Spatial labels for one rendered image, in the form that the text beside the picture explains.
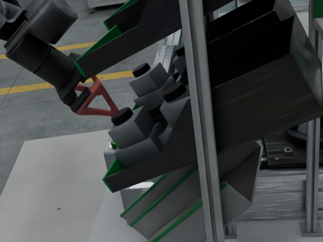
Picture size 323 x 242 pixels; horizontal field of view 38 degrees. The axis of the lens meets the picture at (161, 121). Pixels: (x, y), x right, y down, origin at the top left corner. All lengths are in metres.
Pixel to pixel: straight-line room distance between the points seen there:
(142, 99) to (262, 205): 0.39
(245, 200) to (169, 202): 0.22
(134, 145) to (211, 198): 0.13
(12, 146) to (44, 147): 1.96
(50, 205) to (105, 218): 0.16
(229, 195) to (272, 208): 0.47
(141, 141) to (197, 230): 0.13
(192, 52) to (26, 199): 0.86
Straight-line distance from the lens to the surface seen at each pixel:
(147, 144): 0.60
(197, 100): 0.46
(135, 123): 0.59
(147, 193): 0.78
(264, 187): 0.98
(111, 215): 1.10
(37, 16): 0.77
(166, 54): 1.70
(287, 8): 0.69
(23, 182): 1.31
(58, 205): 1.18
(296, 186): 0.99
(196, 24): 0.43
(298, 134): 1.07
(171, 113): 0.56
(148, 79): 0.72
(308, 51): 0.55
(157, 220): 0.79
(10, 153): 3.32
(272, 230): 1.01
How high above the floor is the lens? 1.54
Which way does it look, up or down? 28 degrees down
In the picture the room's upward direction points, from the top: 9 degrees counter-clockwise
